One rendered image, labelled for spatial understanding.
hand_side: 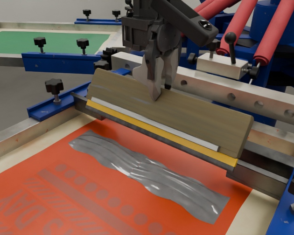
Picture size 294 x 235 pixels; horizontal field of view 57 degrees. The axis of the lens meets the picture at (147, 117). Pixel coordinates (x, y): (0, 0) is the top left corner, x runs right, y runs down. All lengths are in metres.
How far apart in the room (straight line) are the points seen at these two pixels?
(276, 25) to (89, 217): 0.77
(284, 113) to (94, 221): 0.47
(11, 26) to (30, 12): 3.04
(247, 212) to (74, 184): 0.31
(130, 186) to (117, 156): 0.08
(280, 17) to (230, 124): 0.58
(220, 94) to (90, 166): 0.37
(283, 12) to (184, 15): 0.59
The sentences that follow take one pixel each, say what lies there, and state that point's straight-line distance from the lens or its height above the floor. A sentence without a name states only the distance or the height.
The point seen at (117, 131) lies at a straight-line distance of 0.66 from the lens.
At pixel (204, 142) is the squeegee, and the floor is 1.05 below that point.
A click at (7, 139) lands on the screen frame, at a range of 0.65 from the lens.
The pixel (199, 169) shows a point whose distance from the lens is 0.56.
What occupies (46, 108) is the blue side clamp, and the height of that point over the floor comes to 1.00.
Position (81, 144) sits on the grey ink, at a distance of 0.63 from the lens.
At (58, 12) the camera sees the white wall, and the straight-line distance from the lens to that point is 5.09.
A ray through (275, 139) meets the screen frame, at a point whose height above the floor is 0.98.
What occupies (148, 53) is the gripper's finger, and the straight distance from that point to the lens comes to 0.47.
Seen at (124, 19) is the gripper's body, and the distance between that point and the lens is 0.50.
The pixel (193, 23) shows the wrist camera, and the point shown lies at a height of 1.23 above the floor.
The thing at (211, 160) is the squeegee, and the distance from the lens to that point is 0.49.
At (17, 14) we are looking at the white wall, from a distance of 4.70.
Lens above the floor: 1.33
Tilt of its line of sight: 32 degrees down
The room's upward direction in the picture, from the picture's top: straight up
